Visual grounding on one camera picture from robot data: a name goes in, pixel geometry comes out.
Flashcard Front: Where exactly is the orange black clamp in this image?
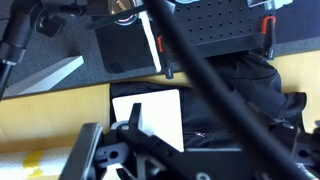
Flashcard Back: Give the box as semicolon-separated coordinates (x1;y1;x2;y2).
156;34;175;80
260;15;278;61

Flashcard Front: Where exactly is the black perforated breadboard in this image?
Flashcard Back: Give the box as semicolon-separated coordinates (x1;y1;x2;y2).
168;0;278;58

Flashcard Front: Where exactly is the black zip jersey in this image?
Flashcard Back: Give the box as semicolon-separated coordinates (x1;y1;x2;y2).
109;51;308;151

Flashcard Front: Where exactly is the white flat board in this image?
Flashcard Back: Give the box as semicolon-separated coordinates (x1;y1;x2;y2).
112;88;185;153

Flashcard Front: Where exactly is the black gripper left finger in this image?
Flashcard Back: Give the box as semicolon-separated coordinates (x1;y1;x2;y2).
59;122;128;180

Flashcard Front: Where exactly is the yellow crumpled lump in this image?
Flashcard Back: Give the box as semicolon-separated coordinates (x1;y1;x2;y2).
22;149;45;178

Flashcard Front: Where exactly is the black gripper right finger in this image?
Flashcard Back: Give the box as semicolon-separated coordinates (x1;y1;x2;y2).
281;123;320;167

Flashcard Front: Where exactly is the black box white side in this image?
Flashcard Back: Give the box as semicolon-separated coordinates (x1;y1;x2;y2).
94;11;163;75

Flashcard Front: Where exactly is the aluminium extrusion bar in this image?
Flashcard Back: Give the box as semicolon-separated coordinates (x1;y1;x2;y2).
2;55;85;99

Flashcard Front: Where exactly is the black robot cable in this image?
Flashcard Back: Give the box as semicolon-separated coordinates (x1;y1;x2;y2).
141;0;320;180

